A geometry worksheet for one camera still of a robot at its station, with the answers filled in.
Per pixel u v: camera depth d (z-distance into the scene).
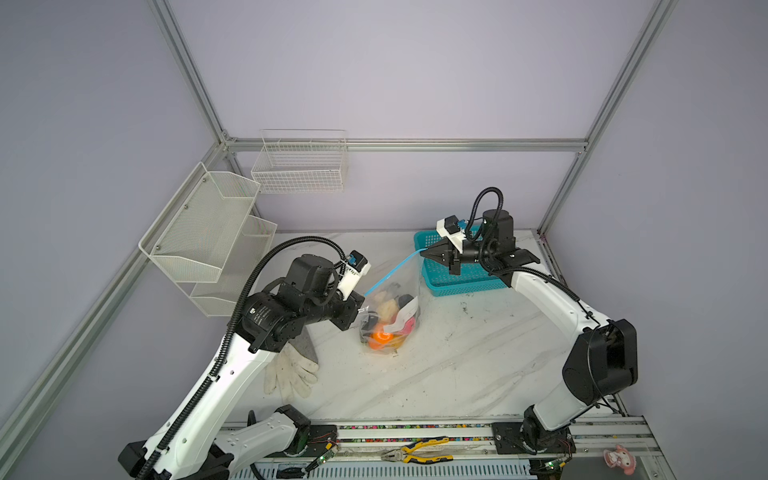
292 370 0.84
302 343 0.87
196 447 0.36
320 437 0.73
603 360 0.44
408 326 0.80
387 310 0.86
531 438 0.67
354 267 0.55
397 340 0.84
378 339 0.82
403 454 0.71
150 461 0.35
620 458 0.69
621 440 0.75
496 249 0.65
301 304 0.45
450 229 0.65
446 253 0.70
